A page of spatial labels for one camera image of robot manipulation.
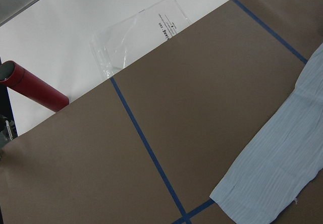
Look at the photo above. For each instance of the red cylindrical bottle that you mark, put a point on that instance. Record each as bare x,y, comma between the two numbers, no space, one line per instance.
22,81

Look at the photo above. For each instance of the light blue striped shirt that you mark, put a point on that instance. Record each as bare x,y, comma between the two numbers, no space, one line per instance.
281,159

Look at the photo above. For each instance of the clear plastic bag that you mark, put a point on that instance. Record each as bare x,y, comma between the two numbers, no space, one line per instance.
117,46

